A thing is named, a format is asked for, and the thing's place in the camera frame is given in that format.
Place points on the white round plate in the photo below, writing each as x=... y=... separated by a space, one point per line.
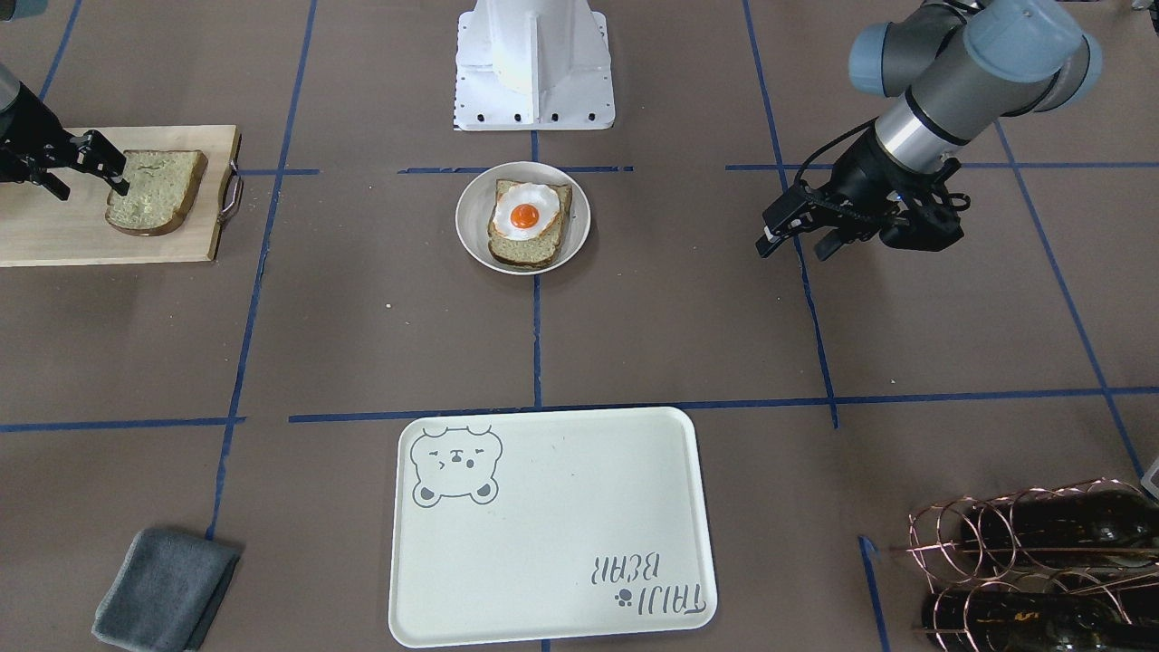
x=475 y=209

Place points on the fried egg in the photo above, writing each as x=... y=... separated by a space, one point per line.
x=524 y=210

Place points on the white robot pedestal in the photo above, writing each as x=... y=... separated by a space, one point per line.
x=533 y=65

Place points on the bread slice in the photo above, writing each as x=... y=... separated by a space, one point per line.
x=163 y=187
x=536 y=253

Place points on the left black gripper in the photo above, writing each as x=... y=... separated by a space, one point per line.
x=855 y=174

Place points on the cream bear tray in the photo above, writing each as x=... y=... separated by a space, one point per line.
x=564 y=524

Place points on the wooden cutting board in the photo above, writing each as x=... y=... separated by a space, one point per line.
x=37 y=229

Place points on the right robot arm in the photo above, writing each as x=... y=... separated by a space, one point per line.
x=7 y=91

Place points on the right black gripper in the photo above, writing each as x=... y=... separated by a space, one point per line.
x=27 y=129

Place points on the grey folded cloth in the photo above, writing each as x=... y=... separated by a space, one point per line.
x=167 y=593

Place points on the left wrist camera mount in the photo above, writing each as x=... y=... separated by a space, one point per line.
x=929 y=220

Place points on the dark wine bottle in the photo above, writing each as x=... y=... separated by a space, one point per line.
x=997 y=618
x=1103 y=528

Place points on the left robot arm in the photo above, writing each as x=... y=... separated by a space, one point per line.
x=952 y=68

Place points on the copper wire bottle rack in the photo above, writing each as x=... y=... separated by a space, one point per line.
x=935 y=547

